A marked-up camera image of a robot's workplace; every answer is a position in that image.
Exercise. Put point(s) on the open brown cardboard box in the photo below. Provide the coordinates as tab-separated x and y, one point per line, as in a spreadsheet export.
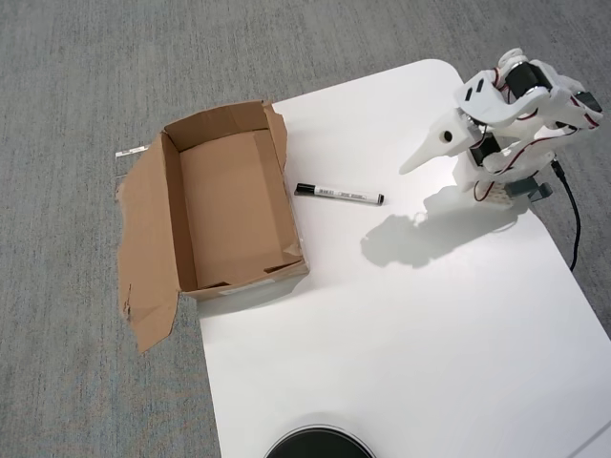
229	200

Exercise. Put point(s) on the white paper strip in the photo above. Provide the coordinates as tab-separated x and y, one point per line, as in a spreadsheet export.
131	151

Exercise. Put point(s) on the black round object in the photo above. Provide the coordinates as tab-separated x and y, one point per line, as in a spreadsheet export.
317	443

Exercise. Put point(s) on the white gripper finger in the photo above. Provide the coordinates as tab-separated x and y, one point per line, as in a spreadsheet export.
436	143

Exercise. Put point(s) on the white slotted gripper body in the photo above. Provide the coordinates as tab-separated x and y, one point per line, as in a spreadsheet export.
441	142

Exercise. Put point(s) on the white marker pen black cap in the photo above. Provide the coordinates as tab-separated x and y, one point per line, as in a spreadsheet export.
341	194

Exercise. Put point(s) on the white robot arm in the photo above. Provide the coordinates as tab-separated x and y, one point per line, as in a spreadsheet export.
549	124

